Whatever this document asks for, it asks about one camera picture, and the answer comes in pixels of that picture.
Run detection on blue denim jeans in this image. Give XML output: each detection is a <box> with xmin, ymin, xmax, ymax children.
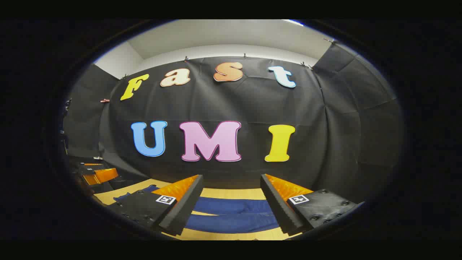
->
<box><xmin>113</xmin><ymin>185</ymin><xmax>280</xmax><ymax>234</ymax></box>

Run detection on black backdrop cloth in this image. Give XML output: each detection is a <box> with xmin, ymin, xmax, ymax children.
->
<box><xmin>61</xmin><ymin>40</ymin><xmax>405</xmax><ymax>203</ymax></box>

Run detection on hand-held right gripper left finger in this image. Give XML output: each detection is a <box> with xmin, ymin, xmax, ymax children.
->
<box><xmin>108</xmin><ymin>174</ymin><xmax>204</xmax><ymax>237</ymax></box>

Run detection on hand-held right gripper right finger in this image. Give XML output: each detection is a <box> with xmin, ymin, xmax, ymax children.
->
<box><xmin>260</xmin><ymin>173</ymin><xmax>365</xmax><ymax>236</ymax></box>

